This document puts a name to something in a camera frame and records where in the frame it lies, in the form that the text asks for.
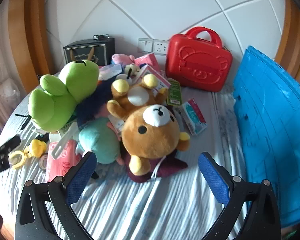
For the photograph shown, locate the yellow snowball clamp toy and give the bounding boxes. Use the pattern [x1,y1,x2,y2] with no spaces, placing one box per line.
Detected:
[9,139,47,170]

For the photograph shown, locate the pink tissue pack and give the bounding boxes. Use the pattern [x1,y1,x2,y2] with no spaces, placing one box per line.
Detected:
[45,139,82,182]

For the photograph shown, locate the light green frog plush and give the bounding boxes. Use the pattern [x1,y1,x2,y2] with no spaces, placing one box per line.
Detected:
[28,60,100,132]

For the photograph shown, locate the dark maroon cloth pouch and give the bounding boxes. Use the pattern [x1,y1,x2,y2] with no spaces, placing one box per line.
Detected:
[122,150,188,183]

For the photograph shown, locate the brown bear plush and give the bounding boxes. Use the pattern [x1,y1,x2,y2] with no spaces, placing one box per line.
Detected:
[107,75,190,176]

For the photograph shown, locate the striped grey tablecloth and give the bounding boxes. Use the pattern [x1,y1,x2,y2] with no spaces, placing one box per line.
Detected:
[0,72,248,240]

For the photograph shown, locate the teal plush with blue hair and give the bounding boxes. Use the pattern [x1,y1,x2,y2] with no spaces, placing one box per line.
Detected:
[76,78,124,165]

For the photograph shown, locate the blue plastic storage crate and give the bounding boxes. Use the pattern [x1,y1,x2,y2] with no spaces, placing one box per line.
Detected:
[233,46,300,228]

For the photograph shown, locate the teal and red toothpaste box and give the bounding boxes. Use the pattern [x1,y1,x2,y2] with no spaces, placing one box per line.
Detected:
[178,98,207,135]

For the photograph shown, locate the black gift box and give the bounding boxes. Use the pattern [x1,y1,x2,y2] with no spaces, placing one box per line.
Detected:
[63,34,115,66]

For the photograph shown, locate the green card package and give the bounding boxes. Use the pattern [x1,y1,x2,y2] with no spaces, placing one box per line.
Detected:
[167,77,183,106]

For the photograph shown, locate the pink pig plush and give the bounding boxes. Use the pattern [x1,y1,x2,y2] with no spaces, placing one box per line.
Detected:
[111,54,135,67]

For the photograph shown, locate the red bear suitcase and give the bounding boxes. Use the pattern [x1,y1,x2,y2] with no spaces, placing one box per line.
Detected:
[165,27,232,92]

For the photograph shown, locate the pink white carton box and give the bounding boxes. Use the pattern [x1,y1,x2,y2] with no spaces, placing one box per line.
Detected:
[133,64,171,95]

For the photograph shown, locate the white wall socket panel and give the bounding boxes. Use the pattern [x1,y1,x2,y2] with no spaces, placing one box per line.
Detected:
[138,38,169,55]

